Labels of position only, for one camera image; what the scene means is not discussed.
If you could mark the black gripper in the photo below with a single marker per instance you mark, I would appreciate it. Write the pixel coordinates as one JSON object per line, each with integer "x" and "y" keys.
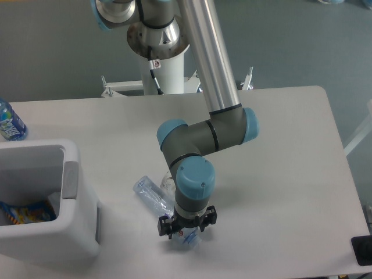
{"x": 168, "y": 226}

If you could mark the white frame leg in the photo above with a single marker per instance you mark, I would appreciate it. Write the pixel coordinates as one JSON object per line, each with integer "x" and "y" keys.
{"x": 361, "y": 132}

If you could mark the colourful snack wrapper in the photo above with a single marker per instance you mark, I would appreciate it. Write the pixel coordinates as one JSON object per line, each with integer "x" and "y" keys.
{"x": 37, "y": 212}

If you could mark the white trash can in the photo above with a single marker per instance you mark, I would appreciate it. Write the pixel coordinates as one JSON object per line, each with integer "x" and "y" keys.
{"x": 48, "y": 170}

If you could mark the white plastic wrapper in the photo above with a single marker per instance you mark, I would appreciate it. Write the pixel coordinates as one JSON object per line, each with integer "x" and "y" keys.
{"x": 167, "y": 183}

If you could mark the clear plastic water bottle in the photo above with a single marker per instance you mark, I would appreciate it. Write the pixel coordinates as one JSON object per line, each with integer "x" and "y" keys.
{"x": 161, "y": 205}

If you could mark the blue labelled drink bottle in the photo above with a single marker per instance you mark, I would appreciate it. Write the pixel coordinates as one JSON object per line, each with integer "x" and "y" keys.
{"x": 12, "y": 126}

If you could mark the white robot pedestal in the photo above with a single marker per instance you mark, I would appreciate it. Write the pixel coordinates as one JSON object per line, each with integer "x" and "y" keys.
{"x": 162, "y": 72}

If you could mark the black device at table edge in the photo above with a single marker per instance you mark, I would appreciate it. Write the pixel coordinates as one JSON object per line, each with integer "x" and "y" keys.
{"x": 362, "y": 249}

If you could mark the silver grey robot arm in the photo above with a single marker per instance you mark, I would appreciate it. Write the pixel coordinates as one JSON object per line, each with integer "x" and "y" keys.
{"x": 185, "y": 146}

